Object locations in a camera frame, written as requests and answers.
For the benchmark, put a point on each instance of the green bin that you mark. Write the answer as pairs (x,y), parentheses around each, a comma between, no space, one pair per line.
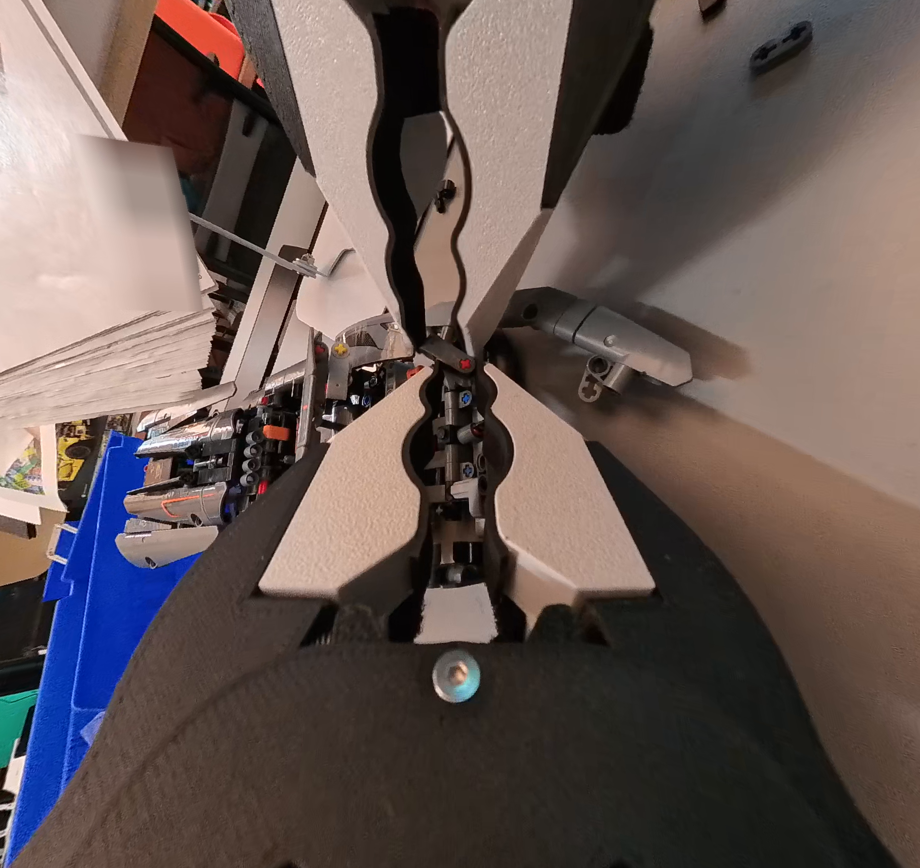
(16,724)

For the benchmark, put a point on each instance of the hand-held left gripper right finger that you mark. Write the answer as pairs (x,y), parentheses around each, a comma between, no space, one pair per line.
(568,516)

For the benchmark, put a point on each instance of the orange tray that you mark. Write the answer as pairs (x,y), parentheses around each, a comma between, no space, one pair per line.
(194,27)

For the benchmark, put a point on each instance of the colourful printed booklet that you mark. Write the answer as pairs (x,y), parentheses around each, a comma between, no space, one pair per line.
(29,473)

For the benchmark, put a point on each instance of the blue storage bin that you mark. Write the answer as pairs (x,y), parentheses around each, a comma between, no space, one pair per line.
(86,631)

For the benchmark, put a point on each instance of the white book stand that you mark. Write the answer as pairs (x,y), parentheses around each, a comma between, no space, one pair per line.
(273,307)

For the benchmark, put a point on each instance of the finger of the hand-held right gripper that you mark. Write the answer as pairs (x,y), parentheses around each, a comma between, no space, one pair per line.
(323,92)
(510,106)

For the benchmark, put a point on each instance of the grey lego car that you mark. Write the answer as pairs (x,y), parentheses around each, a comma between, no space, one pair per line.
(180,505)

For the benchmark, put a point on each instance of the grey lego fender assembly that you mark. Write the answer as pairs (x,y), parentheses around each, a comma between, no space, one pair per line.
(625,343)

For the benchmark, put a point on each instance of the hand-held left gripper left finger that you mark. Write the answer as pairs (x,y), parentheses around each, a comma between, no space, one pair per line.
(345,516)

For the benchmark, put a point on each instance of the small black rounded lego piece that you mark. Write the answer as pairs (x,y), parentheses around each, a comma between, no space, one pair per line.
(711,0)

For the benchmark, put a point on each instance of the small grey lego liftarm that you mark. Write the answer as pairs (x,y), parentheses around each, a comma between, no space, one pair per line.
(780,42)

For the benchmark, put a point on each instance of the open instruction booklet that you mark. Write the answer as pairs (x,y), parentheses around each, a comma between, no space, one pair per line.
(108,372)

